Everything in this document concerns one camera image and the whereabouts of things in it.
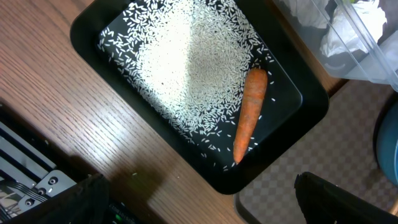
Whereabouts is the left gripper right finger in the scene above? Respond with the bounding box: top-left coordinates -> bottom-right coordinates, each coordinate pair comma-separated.
294,172 -> 397,224

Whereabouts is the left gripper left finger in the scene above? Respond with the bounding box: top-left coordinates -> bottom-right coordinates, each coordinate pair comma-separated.
6,174 -> 109,224

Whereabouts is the orange carrot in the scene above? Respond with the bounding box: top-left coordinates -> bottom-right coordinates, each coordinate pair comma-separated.
233,68 -> 267,164

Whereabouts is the white tissue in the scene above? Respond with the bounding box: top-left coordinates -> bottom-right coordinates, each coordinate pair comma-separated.
320,0 -> 387,57
280,0 -> 330,29

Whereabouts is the brown serving tray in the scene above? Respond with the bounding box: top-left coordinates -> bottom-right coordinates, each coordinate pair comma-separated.
234,80 -> 397,224

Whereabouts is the blue plate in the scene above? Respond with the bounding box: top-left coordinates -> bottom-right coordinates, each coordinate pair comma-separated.
374,101 -> 397,186

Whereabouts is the black plastic tray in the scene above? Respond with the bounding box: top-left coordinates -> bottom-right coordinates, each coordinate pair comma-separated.
70,1 -> 329,195

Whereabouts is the clear plastic bin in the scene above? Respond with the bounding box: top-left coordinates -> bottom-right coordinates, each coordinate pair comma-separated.
275,0 -> 397,90

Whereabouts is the spilled white rice pile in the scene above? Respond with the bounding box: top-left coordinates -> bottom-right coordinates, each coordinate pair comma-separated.
95,1 -> 274,171

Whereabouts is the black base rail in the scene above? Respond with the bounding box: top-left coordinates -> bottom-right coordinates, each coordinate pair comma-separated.
0,102 -> 141,224

